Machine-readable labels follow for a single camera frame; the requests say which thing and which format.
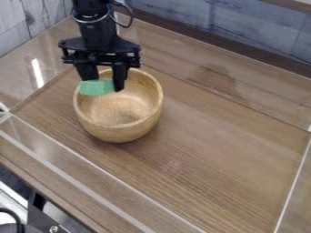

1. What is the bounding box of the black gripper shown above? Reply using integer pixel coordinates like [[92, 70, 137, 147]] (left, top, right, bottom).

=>
[[58, 18, 141, 92]]

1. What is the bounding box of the green rectangular block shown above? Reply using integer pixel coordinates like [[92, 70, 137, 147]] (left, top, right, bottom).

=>
[[78, 79, 114, 96]]

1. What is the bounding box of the wooden bowl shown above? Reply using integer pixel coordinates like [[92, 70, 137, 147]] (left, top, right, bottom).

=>
[[73, 68, 164, 143]]

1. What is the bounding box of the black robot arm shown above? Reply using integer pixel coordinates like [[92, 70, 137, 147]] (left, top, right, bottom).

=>
[[58, 0, 141, 96]]

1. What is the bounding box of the black table clamp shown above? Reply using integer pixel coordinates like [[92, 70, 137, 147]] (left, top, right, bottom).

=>
[[26, 192, 70, 233]]

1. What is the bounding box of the clear acrylic tray wall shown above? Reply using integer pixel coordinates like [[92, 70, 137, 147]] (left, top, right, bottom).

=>
[[0, 103, 204, 233]]

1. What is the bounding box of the black cable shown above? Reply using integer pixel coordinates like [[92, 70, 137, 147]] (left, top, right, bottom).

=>
[[0, 207, 26, 233]]

